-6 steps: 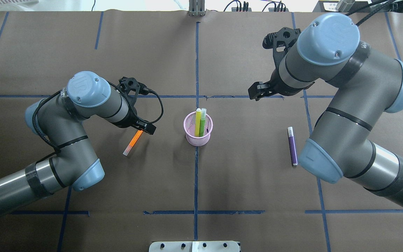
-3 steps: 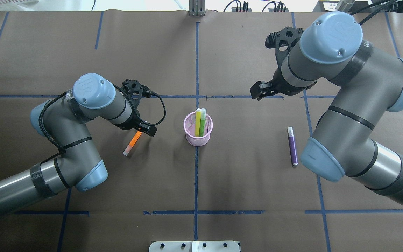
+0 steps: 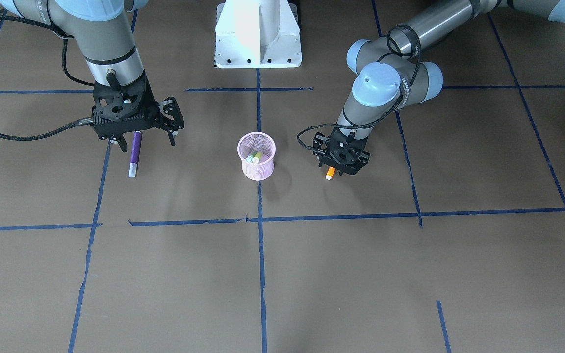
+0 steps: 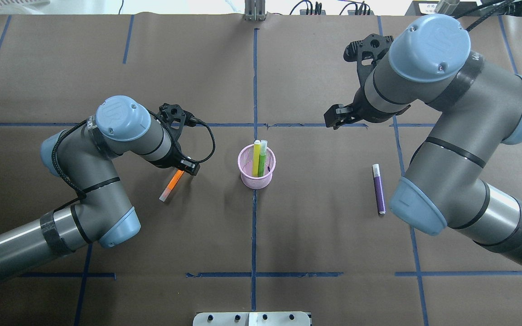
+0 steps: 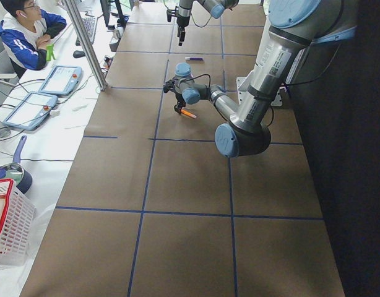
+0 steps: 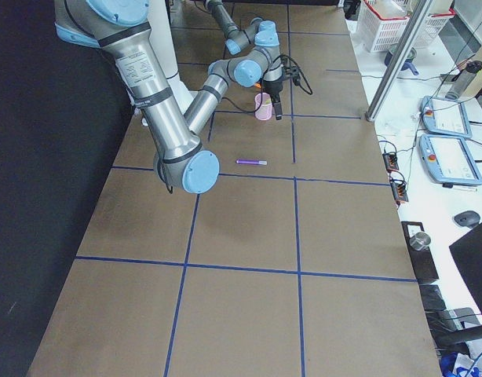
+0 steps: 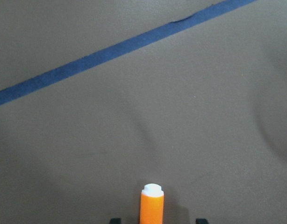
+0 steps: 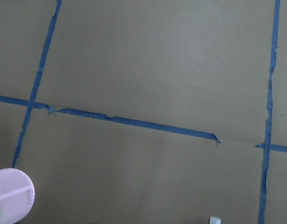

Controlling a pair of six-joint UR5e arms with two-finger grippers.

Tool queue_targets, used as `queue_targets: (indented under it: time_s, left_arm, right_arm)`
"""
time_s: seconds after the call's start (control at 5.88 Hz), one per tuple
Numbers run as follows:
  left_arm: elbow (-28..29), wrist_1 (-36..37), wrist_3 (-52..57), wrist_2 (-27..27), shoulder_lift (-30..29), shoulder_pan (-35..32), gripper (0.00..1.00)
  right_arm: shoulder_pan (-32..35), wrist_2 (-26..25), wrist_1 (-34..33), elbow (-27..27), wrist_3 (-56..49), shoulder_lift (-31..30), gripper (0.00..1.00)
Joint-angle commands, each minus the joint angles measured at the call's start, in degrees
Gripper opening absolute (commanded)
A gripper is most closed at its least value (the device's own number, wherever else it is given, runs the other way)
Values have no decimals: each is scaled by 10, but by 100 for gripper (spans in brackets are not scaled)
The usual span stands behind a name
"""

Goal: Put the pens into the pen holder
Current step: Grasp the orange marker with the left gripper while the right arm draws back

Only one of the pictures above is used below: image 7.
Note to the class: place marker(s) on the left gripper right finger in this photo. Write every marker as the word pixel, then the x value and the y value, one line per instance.
pixel 201 221

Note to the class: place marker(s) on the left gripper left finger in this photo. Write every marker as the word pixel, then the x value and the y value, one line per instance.
pixel 115 221

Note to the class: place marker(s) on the orange highlighter pen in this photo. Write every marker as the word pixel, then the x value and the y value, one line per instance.
pixel 151 204

